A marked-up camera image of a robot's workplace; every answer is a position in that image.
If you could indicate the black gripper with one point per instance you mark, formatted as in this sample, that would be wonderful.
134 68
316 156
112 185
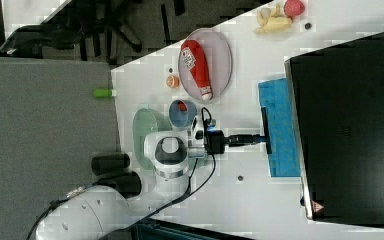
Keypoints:
217 141

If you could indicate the black toaster oven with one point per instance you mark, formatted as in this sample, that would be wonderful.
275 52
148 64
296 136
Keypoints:
325 125

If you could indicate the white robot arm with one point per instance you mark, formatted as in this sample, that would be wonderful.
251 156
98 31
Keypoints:
93 211

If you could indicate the blue cup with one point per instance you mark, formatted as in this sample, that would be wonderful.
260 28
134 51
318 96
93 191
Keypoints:
181 119

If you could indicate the red strawberry toy in cup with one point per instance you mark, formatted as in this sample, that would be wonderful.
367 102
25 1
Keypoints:
182 106

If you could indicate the green perforated colander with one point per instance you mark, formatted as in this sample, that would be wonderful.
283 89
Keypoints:
147 121

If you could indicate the orange slice toy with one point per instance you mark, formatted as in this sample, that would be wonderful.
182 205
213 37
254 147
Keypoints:
172 81

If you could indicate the grey round plate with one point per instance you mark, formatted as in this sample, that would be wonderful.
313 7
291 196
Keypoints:
219 60

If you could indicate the red plush ketchup bottle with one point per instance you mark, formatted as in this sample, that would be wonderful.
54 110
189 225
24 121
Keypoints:
193 56

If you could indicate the black cylinder near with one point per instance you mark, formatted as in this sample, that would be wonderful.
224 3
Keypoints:
127 184

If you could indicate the black cylinder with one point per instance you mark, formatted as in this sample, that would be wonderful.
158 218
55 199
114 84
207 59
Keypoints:
127 184
101 165

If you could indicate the black cylinder far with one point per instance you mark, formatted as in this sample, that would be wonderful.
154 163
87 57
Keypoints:
101 165

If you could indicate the green marker cap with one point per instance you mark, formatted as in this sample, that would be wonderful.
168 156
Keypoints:
104 93

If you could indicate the peeled banana toy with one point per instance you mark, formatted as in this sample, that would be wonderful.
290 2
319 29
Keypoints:
271 20

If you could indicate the black office chair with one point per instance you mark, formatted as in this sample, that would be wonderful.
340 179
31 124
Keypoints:
30 25

